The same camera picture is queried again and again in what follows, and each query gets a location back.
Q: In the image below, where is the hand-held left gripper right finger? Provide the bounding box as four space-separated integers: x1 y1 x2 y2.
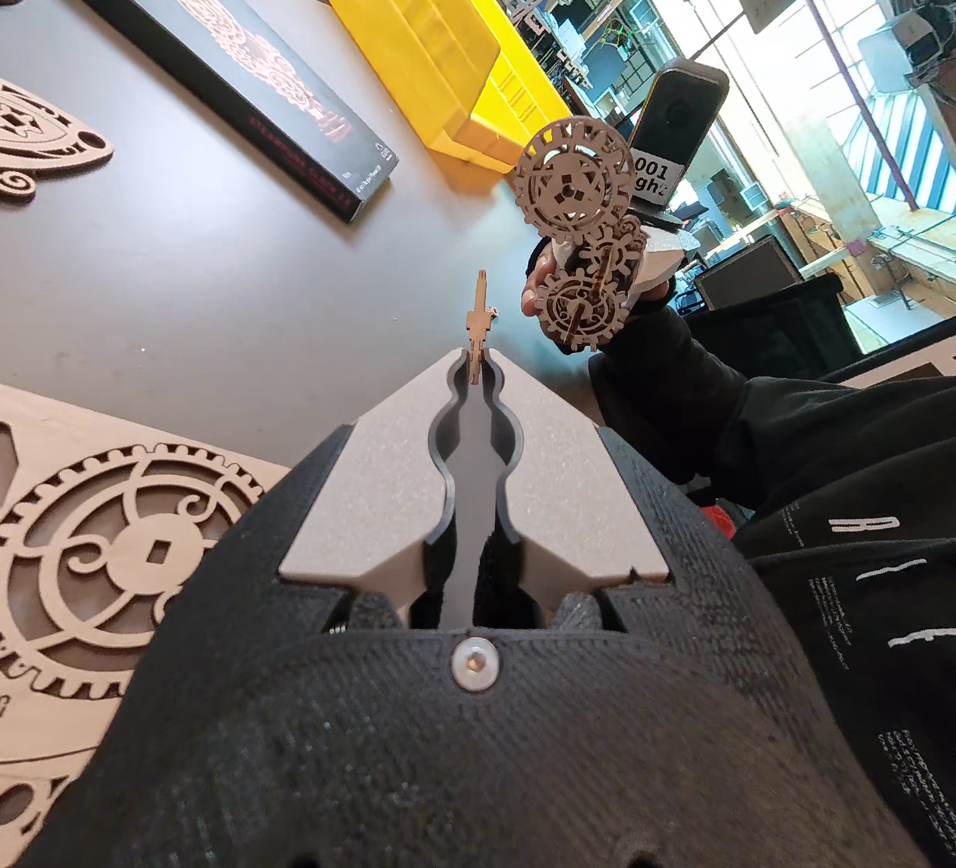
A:
481 349 671 626

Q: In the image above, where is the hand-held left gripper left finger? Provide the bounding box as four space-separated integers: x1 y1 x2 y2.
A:
278 349 470 626

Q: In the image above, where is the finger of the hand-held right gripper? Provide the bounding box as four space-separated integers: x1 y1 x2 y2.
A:
633 224 697 288

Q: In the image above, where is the wooden gear assembly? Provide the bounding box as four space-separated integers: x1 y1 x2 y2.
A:
514 115 651 354

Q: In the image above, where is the small wooden axle pin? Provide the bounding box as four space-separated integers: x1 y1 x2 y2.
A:
465 269 499 386

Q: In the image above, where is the wooden puzzle sheet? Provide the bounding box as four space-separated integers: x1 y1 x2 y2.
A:
0 383 294 868

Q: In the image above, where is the ornate wooden bracket piece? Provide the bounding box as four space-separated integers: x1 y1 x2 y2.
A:
0 79 115 205

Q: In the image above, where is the person's right hand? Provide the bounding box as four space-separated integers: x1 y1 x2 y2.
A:
520 239 570 335

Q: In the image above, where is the dark computer monitor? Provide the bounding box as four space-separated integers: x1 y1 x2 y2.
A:
687 235 866 382

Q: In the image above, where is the white ceiling projector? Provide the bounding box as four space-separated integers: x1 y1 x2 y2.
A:
857 8 948 95

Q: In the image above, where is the black framed marker board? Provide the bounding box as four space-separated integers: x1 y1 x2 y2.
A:
847 339 956 393

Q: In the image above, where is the yellow plastic bin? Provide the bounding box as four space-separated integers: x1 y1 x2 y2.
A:
272 0 574 175

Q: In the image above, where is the person's black hoodie torso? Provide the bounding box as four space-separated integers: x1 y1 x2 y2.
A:
728 375 956 868

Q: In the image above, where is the black puzzle box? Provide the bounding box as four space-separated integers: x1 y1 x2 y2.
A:
30 0 400 224

